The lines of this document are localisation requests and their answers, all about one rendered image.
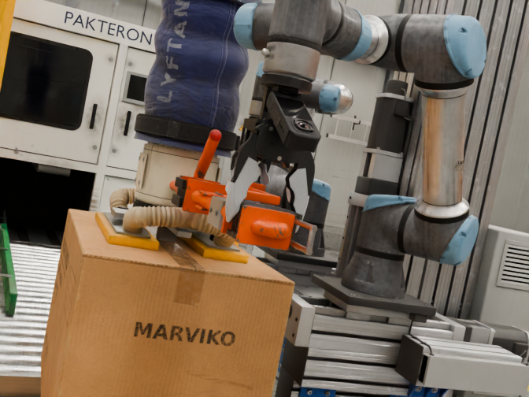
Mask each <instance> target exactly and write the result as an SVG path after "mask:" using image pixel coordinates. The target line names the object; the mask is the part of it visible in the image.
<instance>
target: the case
mask: <svg viewBox="0 0 529 397"><path fill-rule="evenodd" d="M94 217H95V213H94V212H89V211H83V210H74V209H68V215H67V219H66V224H65V231H64V236H63V240H62V245H61V253H60V257H59V262H58V266H57V274H56V278H55V283H54V291H53V295H52V299H51V304H50V312H49V317H48V321H47V325H46V333H45V337H44V342H43V350H42V354H41V397H272V393H273V388H274V384H275V380H276V373H277V369H278V365H279V358H280V354H281V350H282V345H283V339H284V335H285V331H286V326H287V319H288V316H289V312H290V305H291V300H292V296H293V292H294V285H295V283H294V282H293V281H292V280H290V279H288V278H286V277H285V276H284V275H282V274H281V273H278V272H277V271H275V270H274V269H273V268H271V267H270V266H268V265H266V264H265V263H263V262H262V261H260V260H259V259H257V258H255V257H254V256H253V255H251V254H249V253H248V252H246V251H244V250H243V249H242V248H240V247H238V246H237V245H235V244H232V245H233V246H235V247H237V248H238V249H240V250H241V251H242V252H244V253H245V254H247V255H249V260H248V262H247V264H244V263H238V262H228V261H222V260H217V259H211V258H203V257H202V256H201V255H200V254H198V253H197V252H196V251H195V250H194V249H192V248H191V247H190V246H189V245H188V244H186V243H185V242H184V241H183V240H182V239H181V238H179V237H178V236H177V237H176V241H175V242H169V241H164V240H159V239H158V238H157V237H156V234H157V226H155V227H153V225H152V226H151V227H149V226H146V229H147V230H148V231H149V232H150V233H151V234H152V235H153V236H154V238H155V239H156V240H157V241H158V242H159V244H160V245H159V249H158V250H147V249H141V248H135V247H125V246H119V245H113V244H109V243H108V242H107V240H106V238H105V237H104V235H103V233H102V230H101V229H100V228H99V226H98V223H97V221H96V220H95V218H94Z"/></svg>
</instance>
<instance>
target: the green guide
mask: <svg viewBox="0 0 529 397"><path fill-rule="evenodd" d="M1 226H2V228H0V230H2V231H1V235H0V251H1V260H2V274H1V273H0V276H2V277H3V286H4V296H5V305H6V314H7V315H14V314H15V309H16V304H17V296H18V292H17V283H16V277H15V272H14V268H13V259H12V254H11V249H10V243H9V234H8V229H7V224H5V223H2V224H1Z"/></svg>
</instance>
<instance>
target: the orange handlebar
mask: <svg viewBox="0 0 529 397"><path fill-rule="evenodd" d="M175 182H176V181H175V180H173V181H172V182H170V184H169V187H170V188H171V189H172V190H173V191H175V192H176V191H177V186H175ZM214 195H215V196H219V197H224V198H227V196H226V195H224V194H221V193H219V192H217V191H215V192H214V193H212V192H208V191H200V190H199V191H194V192H193V193H192V195H191V199H192V201H194V202H196V203H197V204H198V205H195V207H197V208H199V209H200V210H202V211H207V212H209V207H210V203H211V199H212V197H213V196H214ZM211 196H212V197H211ZM280 199H281V198H280V197H279V196H277V195H273V194H270V193H268V192H265V191H261V190H258V189H256V188H253V187H249V188H248V192H247V196H246V198H245V200H250V201H254V202H262V203H267V204H272V205H279V204H280ZM199 205H200V206H199ZM224 211H225V206H224V207H223V208H222V210H221V211H220V212H221V215H222V217H224ZM251 231H252V232H253V233H254V234H256V235H258V236H263V237H268V238H273V239H286V238H287V237H288V236H290V234H291V228H290V226H289V225H288V224H286V223H280V222H274V221H266V220H263V219H257V220H255V221H253V222H252V224H251Z"/></svg>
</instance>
